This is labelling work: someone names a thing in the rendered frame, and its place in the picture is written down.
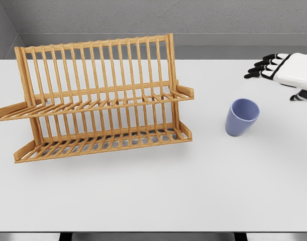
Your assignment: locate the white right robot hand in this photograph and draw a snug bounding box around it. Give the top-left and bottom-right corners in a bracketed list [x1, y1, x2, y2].
[244, 52, 307, 102]

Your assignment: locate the blue plastic cup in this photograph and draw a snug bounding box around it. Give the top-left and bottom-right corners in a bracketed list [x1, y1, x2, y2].
[225, 98, 260, 138]

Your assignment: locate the wooden two-tier dish rack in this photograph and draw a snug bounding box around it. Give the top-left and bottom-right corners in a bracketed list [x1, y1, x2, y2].
[0, 33, 195, 164]

